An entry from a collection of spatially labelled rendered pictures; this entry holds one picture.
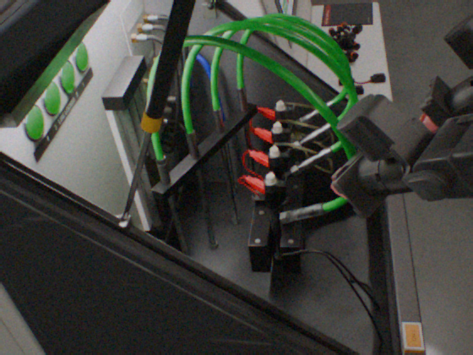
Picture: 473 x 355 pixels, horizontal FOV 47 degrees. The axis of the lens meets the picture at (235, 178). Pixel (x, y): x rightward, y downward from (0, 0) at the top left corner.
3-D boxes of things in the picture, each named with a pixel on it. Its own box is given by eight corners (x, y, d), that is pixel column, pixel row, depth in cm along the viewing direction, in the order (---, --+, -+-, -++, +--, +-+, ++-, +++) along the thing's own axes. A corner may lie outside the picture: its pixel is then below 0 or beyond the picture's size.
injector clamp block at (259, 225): (302, 295, 113) (299, 246, 103) (255, 293, 115) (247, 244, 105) (308, 186, 138) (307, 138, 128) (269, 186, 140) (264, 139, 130)
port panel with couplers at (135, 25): (169, 146, 121) (136, 13, 101) (154, 146, 121) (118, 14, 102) (182, 113, 131) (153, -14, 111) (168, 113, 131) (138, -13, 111)
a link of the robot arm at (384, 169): (432, 199, 61) (458, 162, 63) (390, 158, 60) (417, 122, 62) (397, 203, 68) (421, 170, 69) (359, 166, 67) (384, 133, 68)
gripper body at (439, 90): (426, 80, 85) (467, 52, 80) (470, 123, 87) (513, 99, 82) (421, 103, 81) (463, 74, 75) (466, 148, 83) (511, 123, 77)
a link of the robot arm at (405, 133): (453, 199, 55) (494, 139, 58) (375, 121, 53) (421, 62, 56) (386, 209, 66) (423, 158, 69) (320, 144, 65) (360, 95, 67)
